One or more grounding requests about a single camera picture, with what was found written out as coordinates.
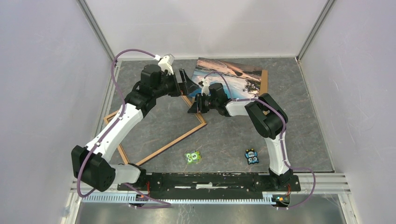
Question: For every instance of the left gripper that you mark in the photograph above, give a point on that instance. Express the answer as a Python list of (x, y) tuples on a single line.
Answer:
[(190, 85)]

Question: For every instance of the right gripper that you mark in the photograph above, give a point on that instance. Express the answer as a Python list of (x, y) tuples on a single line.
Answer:
[(198, 105)]

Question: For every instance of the landscape photo print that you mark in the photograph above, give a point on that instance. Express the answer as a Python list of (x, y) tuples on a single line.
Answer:
[(238, 80)]

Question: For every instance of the wooden picture frame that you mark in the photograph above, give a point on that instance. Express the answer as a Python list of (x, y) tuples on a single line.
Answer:
[(123, 154)]

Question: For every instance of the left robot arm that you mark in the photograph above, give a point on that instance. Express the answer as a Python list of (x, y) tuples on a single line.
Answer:
[(91, 162)]

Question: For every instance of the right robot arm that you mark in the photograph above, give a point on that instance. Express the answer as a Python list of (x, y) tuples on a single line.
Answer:
[(267, 117)]

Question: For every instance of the green owl sticker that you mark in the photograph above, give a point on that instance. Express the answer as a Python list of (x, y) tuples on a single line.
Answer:
[(193, 157)]

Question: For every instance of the blue owl sticker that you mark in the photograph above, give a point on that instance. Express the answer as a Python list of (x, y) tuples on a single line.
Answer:
[(251, 156)]

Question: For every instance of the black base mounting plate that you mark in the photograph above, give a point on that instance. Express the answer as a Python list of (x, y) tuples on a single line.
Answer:
[(205, 186)]

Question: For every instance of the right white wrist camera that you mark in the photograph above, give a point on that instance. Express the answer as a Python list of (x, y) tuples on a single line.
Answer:
[(204, 84)]

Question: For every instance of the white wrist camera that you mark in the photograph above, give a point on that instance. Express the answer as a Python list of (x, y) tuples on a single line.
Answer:
[(204, 84), (165, 62)]

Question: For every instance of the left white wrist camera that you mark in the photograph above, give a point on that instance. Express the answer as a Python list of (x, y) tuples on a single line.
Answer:
[(165, 62)]

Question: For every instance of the white slotted cable duct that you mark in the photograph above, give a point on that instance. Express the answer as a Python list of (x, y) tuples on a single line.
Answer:
[(132, 197)]

